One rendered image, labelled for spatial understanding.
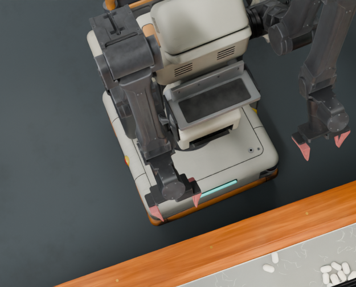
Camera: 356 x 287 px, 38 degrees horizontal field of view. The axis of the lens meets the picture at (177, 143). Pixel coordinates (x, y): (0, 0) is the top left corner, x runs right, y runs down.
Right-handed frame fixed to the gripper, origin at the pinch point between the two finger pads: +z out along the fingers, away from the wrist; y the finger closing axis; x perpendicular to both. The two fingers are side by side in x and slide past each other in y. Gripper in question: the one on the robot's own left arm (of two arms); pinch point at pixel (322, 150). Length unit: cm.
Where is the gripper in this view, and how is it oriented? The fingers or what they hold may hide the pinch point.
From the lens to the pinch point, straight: 148.5
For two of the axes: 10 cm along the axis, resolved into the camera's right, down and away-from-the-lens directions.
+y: 9.2, -3.8, 0.9
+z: 2.4, 7.3, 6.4
